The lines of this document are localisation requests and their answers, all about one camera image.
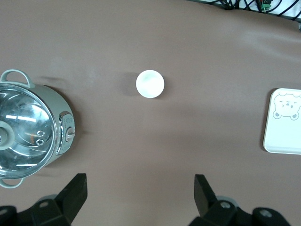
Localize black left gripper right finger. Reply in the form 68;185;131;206
188;174;289;226

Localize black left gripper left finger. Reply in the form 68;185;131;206
0;173;88;226

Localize white IKEA cup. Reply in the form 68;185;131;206
135;70;165;98

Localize brown table cover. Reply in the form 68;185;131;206
0;0;301;226

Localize grey-green electric pot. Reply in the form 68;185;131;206
0;69;77;189

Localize cream tray with bear print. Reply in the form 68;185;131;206
262;88;301;155

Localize green terminal connector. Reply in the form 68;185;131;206
260;0;273;11

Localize tangled black cables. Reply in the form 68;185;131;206
211;0;301;17

